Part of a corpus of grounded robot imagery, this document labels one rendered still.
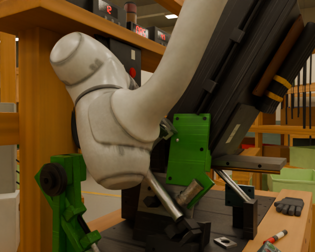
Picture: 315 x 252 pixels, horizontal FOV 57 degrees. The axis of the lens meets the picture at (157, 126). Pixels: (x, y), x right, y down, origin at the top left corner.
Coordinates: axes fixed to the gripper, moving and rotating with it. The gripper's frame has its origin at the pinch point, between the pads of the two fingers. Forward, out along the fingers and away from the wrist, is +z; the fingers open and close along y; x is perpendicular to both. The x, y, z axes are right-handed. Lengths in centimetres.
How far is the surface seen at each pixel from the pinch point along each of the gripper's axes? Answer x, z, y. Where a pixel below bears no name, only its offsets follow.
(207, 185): -0.6, 4.1, -20.4
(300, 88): -115, 245, 76
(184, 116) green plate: -7.1, 2.9, 0.0
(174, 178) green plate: 6.2, 4.9, -12.8
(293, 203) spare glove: -17, 58, -30
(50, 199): 28.8, -18.9, -7.3
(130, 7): -17, 6, 57
